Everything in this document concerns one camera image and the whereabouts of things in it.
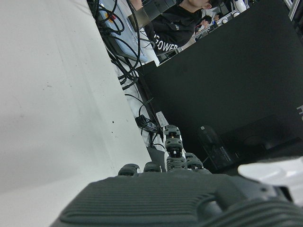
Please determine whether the white label tag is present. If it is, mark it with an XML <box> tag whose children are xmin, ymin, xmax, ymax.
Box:
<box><xmin>155</xmin><ymin>111</ymin><xmax>169</xmax><ymax>128</ymax></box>

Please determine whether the black braided cable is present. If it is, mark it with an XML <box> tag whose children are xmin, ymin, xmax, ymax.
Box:
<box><xmin>89</xmin><ymin>0</ymin><xmax>143</xmax><ymax>90</ymax></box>

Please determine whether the black monitor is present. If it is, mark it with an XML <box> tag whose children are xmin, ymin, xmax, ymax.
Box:
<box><xmin>137</xmin><ymin>2</ymin><xmax>303</xmax><ymax>175</ymax></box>

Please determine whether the person in black hoodie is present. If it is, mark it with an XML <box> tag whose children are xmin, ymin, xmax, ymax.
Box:
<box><xmin>144</xmin><ymin>0</ymin><xmax>214</xmax><ymax>56</ymax></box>

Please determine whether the thin black cable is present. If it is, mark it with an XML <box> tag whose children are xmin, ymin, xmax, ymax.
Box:
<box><xmin>125</xmin><ymin>94</ymin><xmax>166</xmax><ymax>148</ymax></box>

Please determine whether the light blue teach pendant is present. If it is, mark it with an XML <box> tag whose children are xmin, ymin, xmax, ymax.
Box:
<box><xmin>98</xmin><ymin>0</ymin><xmax>147</xmax><ymax>62</ymax></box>

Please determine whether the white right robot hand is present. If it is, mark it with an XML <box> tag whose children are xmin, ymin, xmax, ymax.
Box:
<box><xmin>51</xmin><ymin>125</ymin><xmax>303</xmax><ymax>227</ymax></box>

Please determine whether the black power adapter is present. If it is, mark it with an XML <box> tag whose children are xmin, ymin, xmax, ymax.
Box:
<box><xmin>197</xmin><ymin>125</ymin><xmax>235</xmax><ymax>170</ymax></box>

